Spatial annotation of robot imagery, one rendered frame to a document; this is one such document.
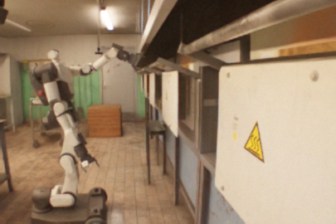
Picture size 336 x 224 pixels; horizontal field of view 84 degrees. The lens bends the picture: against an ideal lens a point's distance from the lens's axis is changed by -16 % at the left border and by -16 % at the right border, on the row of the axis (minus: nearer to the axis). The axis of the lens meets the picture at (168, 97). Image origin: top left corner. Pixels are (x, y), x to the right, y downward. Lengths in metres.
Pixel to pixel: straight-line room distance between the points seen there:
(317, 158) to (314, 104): 0.08
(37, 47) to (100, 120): 3.16
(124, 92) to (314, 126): 6.07
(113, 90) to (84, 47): 1.46
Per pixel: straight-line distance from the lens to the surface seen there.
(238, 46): 0.81
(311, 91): 0.38
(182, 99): 1.44
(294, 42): 0.60
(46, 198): 2.08
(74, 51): 6.51
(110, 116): 4.75
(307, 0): 0.24
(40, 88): 1.79
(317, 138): 0.38
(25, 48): 7.03
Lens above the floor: 1.30
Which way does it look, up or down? 6 degrees down
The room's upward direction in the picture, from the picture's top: straight up
